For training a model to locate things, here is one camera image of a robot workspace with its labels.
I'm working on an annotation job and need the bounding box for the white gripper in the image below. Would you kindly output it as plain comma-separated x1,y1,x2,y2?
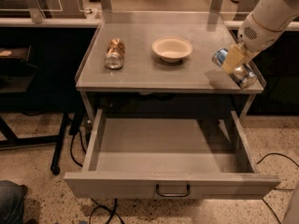
221,13,282,75

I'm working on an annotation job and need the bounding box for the blue silver redbull can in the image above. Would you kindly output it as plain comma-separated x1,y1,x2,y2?
212,48,257,90

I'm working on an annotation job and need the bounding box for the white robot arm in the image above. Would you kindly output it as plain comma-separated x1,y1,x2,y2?
221,0,299,75

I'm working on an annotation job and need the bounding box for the grey cabinet with glass top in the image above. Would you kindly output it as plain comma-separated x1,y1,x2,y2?
74,10,266,126

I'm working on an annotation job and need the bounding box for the gold brown soda can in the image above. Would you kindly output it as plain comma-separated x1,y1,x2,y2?
105,38,125,70

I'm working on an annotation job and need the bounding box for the open grey top drawer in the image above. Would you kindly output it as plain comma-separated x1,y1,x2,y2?
64,111,280,199

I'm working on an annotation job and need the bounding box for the white paper bowl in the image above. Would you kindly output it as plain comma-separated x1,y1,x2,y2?
151,36,192,63

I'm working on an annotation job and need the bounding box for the person's leg in jeans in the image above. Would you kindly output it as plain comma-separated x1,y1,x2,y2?
0,180,28,224

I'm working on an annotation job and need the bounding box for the black floor cable right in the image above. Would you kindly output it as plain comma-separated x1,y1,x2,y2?
255,152,299,224

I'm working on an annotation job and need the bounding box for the black floor cable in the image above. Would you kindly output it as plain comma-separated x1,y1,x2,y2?
255,152,299,224
69,121,126,224

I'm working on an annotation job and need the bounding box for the black metal drawer handle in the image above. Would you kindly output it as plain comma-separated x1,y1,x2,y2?
155,185,191,198

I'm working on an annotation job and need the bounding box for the black floor cable left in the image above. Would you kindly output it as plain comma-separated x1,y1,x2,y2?
69,121,126,224

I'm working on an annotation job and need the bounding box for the black metal table frame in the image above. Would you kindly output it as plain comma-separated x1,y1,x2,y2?
0,45,71,176

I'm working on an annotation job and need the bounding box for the white horizontal rail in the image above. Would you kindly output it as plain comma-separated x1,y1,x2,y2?
0,18,299,32

